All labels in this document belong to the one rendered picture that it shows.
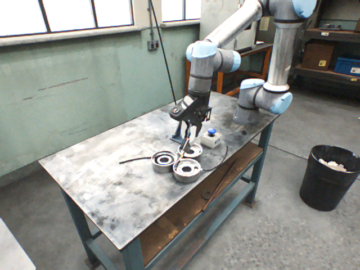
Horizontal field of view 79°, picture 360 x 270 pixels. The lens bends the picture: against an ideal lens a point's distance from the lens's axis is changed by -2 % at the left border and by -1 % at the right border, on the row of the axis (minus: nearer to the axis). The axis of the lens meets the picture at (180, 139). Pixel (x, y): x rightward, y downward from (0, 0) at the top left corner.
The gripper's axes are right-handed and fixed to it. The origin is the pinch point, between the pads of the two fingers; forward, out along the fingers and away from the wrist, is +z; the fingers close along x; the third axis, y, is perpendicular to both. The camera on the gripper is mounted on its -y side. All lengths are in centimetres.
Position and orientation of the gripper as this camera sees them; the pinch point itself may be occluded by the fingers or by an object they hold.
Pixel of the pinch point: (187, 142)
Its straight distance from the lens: 84.4
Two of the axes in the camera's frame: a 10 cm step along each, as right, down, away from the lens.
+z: -1.2, 8.9, 4.4
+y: 6.7, -2.6, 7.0
